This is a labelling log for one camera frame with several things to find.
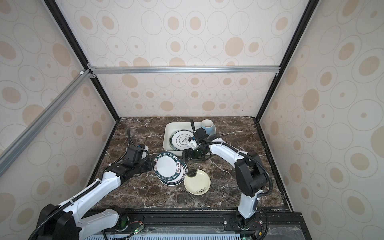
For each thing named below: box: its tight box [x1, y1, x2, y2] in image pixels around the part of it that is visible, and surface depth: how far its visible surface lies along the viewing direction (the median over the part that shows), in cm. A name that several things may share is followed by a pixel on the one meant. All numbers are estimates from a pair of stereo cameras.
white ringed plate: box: [169, 130, 194, 151], surface depth 108 cm
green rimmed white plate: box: [153, 151, 182, 181], surface depth 91 cm
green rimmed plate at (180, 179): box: [156, 159, 188, 187], surface depth 89 cm
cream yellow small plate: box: [183, 169, 211, 196], surface depth 87 cm
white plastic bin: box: [163, 122, 193, 156], surface depth 105 cm
